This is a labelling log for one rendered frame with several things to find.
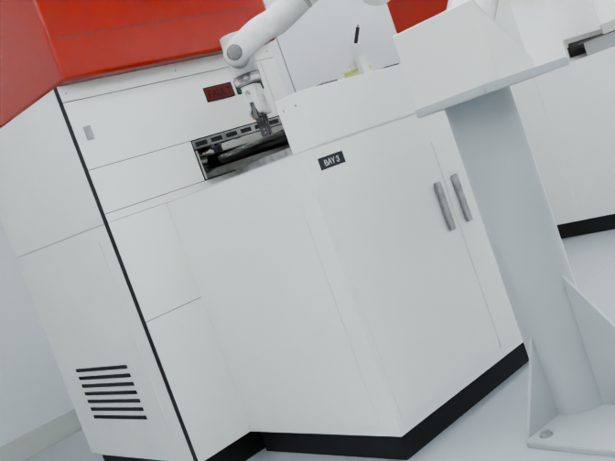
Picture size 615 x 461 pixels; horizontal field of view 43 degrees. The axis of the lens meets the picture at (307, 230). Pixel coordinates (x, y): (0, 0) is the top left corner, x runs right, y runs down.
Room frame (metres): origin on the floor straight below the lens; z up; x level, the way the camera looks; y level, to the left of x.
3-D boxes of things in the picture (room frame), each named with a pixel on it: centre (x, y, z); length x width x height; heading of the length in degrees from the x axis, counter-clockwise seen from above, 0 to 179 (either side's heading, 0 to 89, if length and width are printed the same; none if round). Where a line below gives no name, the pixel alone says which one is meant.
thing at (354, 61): (2.54, -0.33, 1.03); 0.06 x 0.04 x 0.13; 42
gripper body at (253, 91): (2.48, 0.02, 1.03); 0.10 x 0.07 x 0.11; 165
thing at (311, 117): (2.15, -0.27, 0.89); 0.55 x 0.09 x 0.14; 132
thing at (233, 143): (2.61, 0.08, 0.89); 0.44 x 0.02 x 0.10; 132
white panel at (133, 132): (2.50, 0.22, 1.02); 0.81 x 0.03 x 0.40; 132
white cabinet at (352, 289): (2.43, -0.20, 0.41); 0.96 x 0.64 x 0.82; 132
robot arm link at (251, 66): (2.47, 0.02, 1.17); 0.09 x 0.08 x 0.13; 175
